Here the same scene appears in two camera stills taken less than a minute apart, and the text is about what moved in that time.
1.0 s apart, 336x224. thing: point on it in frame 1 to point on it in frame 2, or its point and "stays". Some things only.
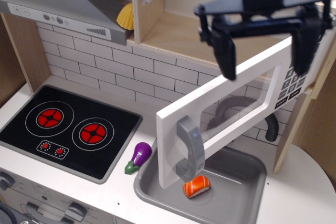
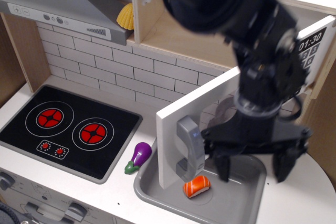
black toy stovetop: [80, 135] stays
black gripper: [264, 6] to [254, 130]
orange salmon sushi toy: [198, 184] stays
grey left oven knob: [6, 180] stays
